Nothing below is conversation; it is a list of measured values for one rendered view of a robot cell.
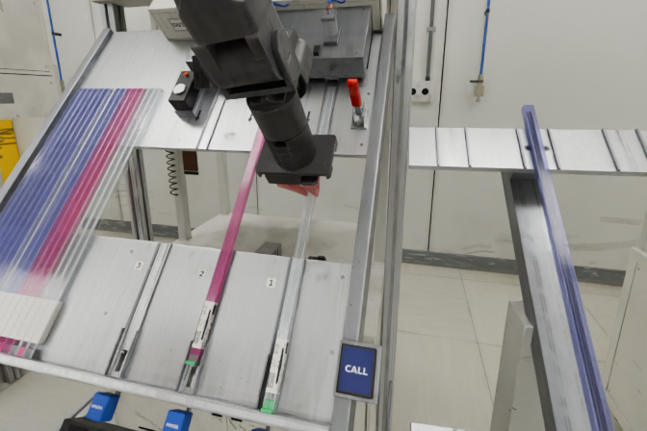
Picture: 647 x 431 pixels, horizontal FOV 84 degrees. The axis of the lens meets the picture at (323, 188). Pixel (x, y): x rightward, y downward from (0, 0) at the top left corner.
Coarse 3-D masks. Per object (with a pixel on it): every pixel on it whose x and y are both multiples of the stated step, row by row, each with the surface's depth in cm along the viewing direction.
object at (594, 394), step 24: (528, 120) 50; (552, 192) 44; (552, 216) 42; (552, 240) 41; (576, 288) 37; (576, 312) 36; (576, 336) 35; (576, 360) 35; (600, 384) 33; (600, 408) 32
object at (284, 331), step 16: (320, 128) 60; (304, 208) 53; (304, 224) 52; (304, 240) 51; (304, 256) 51; (288, 288) 48; (288, 304) 47; (288, 320) 46; (288, 336) 45; (272, 400) 42
